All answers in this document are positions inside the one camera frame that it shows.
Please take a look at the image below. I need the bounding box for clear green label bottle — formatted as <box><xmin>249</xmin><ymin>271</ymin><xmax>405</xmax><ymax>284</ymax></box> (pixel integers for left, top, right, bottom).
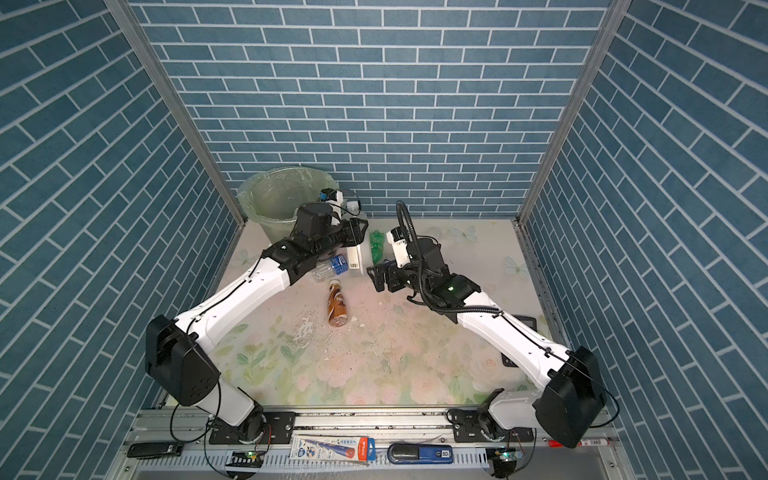
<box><xmin>346</xmin><ymin>244</ymin><xmax>362</xmax><ymax>271</ymax></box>

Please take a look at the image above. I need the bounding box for blue black device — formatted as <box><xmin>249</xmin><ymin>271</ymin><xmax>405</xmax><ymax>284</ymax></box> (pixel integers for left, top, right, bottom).
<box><xmin>387</xmin><ymin>443</ymin><xmax>454</xmax><ymax>465</ymax></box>

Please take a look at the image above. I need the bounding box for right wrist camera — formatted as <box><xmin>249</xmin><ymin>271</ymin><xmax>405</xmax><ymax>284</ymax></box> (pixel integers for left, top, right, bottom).
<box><xmin>386</xmin><ymin>227</ymin><xmax>410</xmax><ymax>268</ymax></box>

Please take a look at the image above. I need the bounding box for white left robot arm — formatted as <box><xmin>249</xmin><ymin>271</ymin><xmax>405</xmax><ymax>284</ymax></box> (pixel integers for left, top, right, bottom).
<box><xmin>145</xmin><ymin>202</ymin><xmax>368</xmax><ymax>442</ymax></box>

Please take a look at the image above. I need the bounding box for green plastic bottle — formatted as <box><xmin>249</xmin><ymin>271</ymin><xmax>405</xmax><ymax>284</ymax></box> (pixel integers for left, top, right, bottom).
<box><xmin>369</xmin><ymin>230</ymin><xmax>385</xmax><ymax>265</ymax></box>

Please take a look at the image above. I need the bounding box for black calculator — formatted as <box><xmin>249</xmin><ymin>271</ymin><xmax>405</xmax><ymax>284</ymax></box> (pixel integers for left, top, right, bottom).
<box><xmin>500</xmin><ymin>314</ymin><xmax>539</xmax><ymax>368</ymax></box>

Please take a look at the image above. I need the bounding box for red marker pen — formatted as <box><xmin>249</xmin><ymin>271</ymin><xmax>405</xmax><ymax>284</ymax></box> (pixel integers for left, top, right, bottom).
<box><xmin>547</xmin><ymin>438</ymin><xmax>610</xmax><ymax>449</ymax></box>

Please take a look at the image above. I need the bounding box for orange brown drink bottle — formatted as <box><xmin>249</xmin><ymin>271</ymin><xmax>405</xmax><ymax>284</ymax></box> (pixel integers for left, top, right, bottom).
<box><xmin>327</xmin><ymin>279</ymin><xmax>348</xmax><ymax>327</ymax></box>

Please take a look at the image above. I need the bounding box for green lined trash bin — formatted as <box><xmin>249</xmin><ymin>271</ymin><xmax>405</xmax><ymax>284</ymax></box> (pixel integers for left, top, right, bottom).
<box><xmin>236</xmin><ymin>167</ymin><xmax>339</xmax><ymax>243</ymax></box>

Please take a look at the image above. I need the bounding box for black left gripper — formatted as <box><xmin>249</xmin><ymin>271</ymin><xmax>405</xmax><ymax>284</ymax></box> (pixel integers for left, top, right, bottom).
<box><xmin>311</xmin><ymin>216</ymin><xmax>368</xmax><ymax>262</ymax></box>

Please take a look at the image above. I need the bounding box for black remote control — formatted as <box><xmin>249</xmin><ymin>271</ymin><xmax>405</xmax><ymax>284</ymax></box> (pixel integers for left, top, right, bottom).
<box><xmin>126</xmin><ymin>441</ymin><xmax>184</xmax><ymax>460</ymax></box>

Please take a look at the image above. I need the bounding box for blue label water bottle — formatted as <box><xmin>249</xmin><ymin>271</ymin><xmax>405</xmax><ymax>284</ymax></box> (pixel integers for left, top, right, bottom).
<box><xmin>312</xmin><ymin>254</ymin><xmax>349</xmax><ymax>282</ymax></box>

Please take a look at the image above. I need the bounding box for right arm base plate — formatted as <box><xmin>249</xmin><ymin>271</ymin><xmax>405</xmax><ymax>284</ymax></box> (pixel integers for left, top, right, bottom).
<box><xmin>445</xmin><ymin>408</ymin><xmax>535</xmax><ymax>443</ymax></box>

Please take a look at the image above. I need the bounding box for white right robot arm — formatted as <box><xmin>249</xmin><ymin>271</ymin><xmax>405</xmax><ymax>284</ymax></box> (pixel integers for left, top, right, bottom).
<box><xmin>367</xmin><ymin>201</ymin><xmax>612</xmax><ymax>448</ymax></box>

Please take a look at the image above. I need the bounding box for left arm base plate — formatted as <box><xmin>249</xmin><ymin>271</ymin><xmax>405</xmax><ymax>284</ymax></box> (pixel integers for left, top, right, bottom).
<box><xmin>209</xmin><ymin>411</ymin><xmax>296</xmax><ymax>445</ymax></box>

